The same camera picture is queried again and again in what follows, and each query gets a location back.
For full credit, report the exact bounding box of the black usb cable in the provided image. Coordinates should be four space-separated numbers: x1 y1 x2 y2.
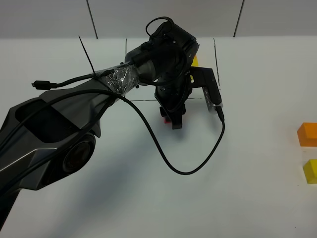
31 16 226 175

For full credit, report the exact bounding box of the orange block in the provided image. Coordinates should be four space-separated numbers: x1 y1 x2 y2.
297 122 317 147

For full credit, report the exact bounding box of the yellow template block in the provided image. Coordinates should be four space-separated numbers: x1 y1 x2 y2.
192 56 199 67

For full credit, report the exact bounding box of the black cable tie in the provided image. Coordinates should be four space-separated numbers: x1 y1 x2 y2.
78 35 97 77

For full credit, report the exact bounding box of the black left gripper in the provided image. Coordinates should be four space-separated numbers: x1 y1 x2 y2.
155 71 192 130

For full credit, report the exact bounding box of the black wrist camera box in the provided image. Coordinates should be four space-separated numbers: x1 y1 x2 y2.
189 67 223 114

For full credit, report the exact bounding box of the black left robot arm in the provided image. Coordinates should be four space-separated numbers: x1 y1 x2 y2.
0 18 199 221

